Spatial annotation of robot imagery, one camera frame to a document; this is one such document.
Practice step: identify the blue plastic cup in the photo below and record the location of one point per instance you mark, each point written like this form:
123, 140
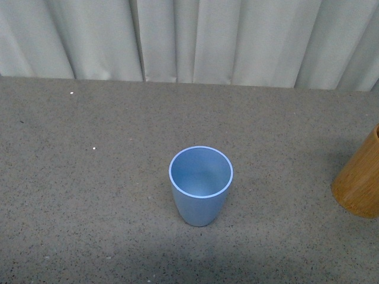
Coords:
200, 178

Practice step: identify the wooden chopstick holder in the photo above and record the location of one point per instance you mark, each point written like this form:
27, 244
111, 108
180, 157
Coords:
356, 186

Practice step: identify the white pleated curtain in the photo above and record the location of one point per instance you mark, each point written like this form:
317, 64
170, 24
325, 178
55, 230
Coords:
289, 44

